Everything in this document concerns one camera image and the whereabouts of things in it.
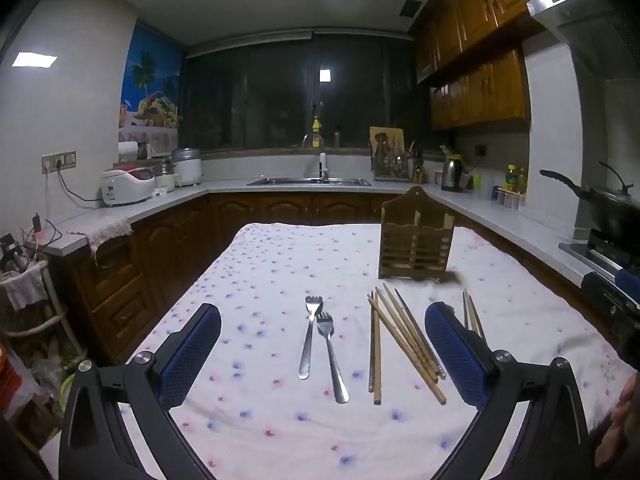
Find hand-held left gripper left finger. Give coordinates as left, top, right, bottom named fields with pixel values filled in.
left=59, top=303, right=222, bottom=480

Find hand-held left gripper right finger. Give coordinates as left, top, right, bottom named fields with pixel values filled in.
left=424, top=302, right=594, bottom=480

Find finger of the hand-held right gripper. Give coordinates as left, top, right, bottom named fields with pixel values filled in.
left=616, top=267, right=640, bottom=308

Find bunch of chopsticks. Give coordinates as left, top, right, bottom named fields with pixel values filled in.
left=367, top=282, right=487, bottom=406

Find long steel fork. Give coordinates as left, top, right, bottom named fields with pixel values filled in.
left=298, top=296, right=324, bottom=380

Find wooden utensil holder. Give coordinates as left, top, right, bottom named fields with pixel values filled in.
left=379, top=186, right=454, bottom=281

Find short steel fork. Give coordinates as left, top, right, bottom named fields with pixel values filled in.
left=316, top=312, right=350, bottom=404

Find person's right hand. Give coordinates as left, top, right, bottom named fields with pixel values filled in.
left=594, top=372, right=640, bottom=467

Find black gas stove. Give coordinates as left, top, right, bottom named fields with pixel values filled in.
left=558, top=229, right=640, bottom=282

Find black wok with lid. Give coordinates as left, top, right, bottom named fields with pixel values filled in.
left=539, top=161, right=640, bottom=242

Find wooden lower cabinets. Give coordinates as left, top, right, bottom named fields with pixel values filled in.
left=50, top=192, right=422, bottom=363

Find wooden cabinets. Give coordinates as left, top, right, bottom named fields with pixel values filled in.
left=413, top=0, right=583, bottom=132
left=50, top=192, right=422, bottom=363

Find floral white tablecloth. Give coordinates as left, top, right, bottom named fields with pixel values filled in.
left=117, top=222, right=637, bottom=480

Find green plastic basin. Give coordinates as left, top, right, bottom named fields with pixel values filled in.
left=59, top=364, right=82, bottom=412

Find pink lace cloth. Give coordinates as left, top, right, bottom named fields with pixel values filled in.
left=65, top=215, right=134, bottom=262

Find white storage rack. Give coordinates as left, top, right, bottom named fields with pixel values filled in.
left=0, top=230, right=72, bottom=413

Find clear plastic containers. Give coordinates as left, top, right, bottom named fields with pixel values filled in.
left=472, top=172, right=496, bottom=201

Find small white jar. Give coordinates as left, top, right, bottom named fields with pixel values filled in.
left=152, top=160, right=176, bottom=194

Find white red rice cooker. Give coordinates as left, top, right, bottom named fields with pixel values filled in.
left=100, top=167, right=156, bottom=207

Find steel electric kettle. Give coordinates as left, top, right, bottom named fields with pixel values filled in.
left=439, top=155, right=466, bottom=194

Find white steel-lid cooker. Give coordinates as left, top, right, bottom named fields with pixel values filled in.
left=172, top=147, right=204, bottom=189

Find knife block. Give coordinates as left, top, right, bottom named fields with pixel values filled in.
left=408, top=145, right=426, bottom=185

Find steel kitchen sink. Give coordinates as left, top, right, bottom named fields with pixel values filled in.
left=247, top=176, right=374, bottom=187

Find wooden cutting board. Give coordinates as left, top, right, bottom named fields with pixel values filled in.
left=369, top=126, right=404, bottom=162

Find chrome faucet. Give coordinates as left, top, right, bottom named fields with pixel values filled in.
left=301, top=132, right=324, bottom=179

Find dark kitchen window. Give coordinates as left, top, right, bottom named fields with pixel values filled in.
left=179, top=34, right=417, bottom=151

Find wooden upper cabinets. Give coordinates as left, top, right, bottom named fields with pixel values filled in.
left=413, top=0, right=583, bottom=132

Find square ceiling light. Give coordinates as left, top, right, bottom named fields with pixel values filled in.
left=12, top=51, right=60, bottom=69

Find wire dish rack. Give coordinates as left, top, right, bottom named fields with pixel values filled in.
left=370, top=149, right=409, bottom=181

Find black power cable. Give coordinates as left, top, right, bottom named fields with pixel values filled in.
left=47, top=166, right=104, bottom=207

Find wall socket strip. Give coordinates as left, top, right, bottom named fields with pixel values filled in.
left=41, top=151, right=77, bottom=174

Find fruit beach wall poster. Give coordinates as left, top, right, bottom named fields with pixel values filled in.
left=118, top=26, right=182, bottom=144

